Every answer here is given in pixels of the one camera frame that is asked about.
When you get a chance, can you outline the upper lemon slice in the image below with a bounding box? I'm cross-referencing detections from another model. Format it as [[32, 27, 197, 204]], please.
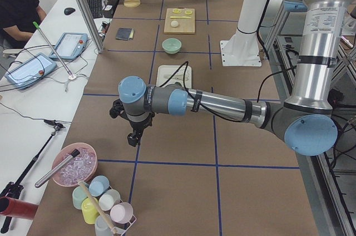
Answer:
[[172, 8, 181, 13]]

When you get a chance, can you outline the pink cup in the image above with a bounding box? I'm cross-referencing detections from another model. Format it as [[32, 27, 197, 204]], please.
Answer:
[[110, 202, 134, 224]]

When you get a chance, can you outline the person in black shirt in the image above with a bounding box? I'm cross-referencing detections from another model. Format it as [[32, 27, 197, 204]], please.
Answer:
[[1, 0, 47, 48]]

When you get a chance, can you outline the white cup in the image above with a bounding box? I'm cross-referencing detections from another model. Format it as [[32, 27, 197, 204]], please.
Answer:
[[98, 189, 121, 211]]

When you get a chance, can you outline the green cup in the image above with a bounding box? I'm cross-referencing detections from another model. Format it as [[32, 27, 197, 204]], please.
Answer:
[[72, 186, 87, 210]]

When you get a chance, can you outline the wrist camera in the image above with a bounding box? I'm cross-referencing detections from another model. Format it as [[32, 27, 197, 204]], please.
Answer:
[[109, 99, 126, 119]]

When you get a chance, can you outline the grey folded cloth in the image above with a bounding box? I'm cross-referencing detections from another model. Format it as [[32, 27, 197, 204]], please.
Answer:
[[115, 27, 135, 41]]

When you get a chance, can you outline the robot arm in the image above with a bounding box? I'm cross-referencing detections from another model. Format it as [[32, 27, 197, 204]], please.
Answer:
[[110, 0, 354, 156]]

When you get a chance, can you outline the black keyboard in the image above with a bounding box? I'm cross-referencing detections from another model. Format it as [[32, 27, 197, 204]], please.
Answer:
[[87, 0, 103, 19]]

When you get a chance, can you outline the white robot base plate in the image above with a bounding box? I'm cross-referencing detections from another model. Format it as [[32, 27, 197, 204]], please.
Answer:
[[220, 39, 261, 67]]

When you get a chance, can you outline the red cylinder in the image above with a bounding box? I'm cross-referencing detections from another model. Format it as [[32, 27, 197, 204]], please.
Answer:
[[1, 196, 38, 220]]

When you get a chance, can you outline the black computer mouse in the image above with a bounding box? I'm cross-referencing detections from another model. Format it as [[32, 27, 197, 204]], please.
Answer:
[[63, 7, 76, 16]]

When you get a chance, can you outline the white steamed bun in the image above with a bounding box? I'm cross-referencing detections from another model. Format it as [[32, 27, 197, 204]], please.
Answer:
[[170, 20, 179, 28]]

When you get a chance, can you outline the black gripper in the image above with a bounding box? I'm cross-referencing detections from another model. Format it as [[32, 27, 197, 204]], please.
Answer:
[[127, 112, 155, 147]]

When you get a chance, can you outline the pink bowl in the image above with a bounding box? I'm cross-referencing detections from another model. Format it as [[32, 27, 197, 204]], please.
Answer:
[[52, 142, 98, 187]]

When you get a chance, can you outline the near blue teach pendant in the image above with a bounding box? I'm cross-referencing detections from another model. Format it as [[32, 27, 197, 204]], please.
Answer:
[[5, 53, 57, 89]]

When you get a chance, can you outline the bamboo cutting board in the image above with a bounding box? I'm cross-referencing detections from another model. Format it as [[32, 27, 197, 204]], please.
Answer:
[[164, 8, 196, 35]]

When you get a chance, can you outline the far blue teach pendant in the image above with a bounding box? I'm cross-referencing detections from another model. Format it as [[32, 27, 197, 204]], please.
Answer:
[[54, 32, 88, 61]]

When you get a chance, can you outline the black tripod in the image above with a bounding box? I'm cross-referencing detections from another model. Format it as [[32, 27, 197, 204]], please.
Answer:
[[0, 119, 66, 234]]

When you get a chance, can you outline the aluminium frame post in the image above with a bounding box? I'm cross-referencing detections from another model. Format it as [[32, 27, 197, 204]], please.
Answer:
[[76, 0, 103, 53]]

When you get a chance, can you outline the yellow cup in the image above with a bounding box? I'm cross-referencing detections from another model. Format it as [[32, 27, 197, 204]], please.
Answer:
[[81, 198, 100, 224]]

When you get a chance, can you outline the white bear-print tray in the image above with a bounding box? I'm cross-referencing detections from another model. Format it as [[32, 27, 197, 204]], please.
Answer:
[[156, 65, 192, 89]]

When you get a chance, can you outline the mint green bowl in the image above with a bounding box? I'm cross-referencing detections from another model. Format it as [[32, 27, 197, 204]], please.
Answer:
[[162, 38, 182, 54]]

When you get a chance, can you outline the blue teach pendant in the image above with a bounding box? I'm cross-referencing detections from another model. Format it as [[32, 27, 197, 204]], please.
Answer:
[[54, 32, 88, 61], [5, 53, 57, 89]]

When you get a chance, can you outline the blue cup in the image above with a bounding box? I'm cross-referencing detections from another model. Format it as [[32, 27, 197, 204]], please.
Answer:
[[88, 175, 110, 197]]

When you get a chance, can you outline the grey cup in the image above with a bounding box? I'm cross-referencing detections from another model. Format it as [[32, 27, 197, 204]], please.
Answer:
[[95, 215, 113, 236]]

